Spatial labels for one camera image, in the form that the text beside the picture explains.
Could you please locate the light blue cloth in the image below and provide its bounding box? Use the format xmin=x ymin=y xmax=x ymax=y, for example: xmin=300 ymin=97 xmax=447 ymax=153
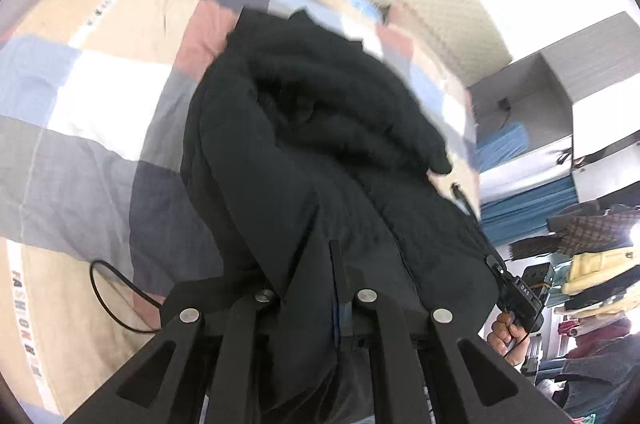
xmin=346 ymin=0 xmax=386 ymax=24

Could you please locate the checkered patchwork duvet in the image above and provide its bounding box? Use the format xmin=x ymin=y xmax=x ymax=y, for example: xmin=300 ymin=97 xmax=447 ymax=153
xmin=1 ymin=0 xmax=480 ymax=423

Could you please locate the black cable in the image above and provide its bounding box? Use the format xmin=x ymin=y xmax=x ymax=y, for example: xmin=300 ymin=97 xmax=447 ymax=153
xmin=89 ymin=258 xmax=164 ymax=335

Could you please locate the person's right hand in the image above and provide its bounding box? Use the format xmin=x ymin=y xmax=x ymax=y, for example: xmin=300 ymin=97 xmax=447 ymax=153
xmin=486 ymin=312 xmax=530 ymax=368

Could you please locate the grey overhead cabinet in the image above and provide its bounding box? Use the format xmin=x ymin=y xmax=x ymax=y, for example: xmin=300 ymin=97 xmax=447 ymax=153
xmin=470 ymin=12 xmax=639 ymax=161

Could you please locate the black puffer jacket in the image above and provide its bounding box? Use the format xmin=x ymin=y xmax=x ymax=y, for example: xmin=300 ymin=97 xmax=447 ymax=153
xmin=181 ymin=10 xmax=498 ymax=423

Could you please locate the hanging clothes rack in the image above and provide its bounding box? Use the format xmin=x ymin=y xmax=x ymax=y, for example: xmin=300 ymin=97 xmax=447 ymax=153
xmin=510 ymin=203 xmax=639 ymax=423

